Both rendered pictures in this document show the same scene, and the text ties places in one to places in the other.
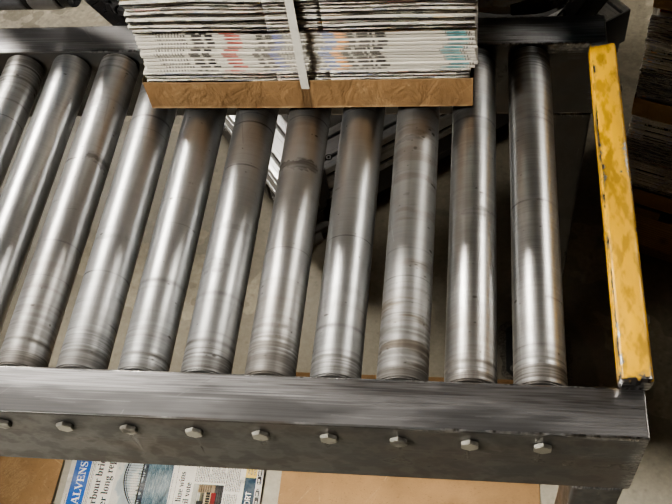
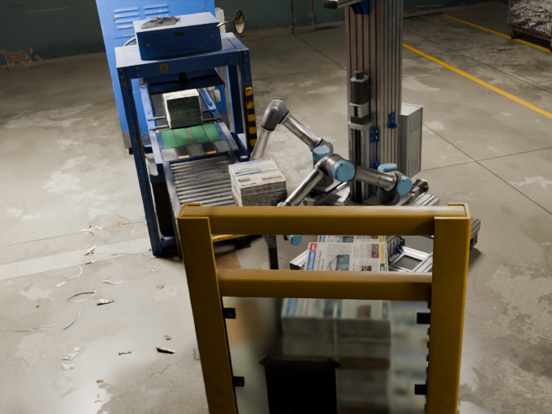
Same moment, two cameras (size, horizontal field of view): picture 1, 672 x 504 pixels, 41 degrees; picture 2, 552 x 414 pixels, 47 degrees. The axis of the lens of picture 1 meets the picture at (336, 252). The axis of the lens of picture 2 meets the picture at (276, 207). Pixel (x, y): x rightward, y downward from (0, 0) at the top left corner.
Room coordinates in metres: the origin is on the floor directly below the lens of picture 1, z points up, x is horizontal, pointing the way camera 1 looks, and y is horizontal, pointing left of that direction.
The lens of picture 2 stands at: (-0.61, -3.29, 2.61)
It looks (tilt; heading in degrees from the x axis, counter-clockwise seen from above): 27 degrees down; 64
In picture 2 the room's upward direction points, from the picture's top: 5 degrees counter-clockwise
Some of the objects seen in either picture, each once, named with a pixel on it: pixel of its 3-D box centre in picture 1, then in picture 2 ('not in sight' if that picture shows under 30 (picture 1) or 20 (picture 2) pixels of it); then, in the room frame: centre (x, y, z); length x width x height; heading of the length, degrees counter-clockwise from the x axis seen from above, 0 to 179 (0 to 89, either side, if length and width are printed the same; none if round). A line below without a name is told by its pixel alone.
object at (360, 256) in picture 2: not in sight; (346, 259); (0.74, -1.23, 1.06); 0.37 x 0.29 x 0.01; 143
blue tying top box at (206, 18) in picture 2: not in sight; (177, 34); (0.97, 1.33, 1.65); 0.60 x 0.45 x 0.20; 166
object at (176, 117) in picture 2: not in sight; (181, 105); (1.12, 1.88, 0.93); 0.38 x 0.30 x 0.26; 76
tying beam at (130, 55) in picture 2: not in sight; (179, 54); (0.97, 1.33, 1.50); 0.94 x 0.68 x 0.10; 166
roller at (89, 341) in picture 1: (129, 202); (214, 202); (0.69, 0.22, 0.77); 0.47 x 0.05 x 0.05; 166
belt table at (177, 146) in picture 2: not in sight; (193, 146); (0.97, 1.33, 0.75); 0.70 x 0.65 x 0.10; 76
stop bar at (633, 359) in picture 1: (618, 194); (227, 236); (0.54, -0.29, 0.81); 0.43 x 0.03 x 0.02; 166
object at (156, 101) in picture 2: not in sight; (177, 106); (1.25, 2.43, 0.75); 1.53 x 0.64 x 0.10; 76
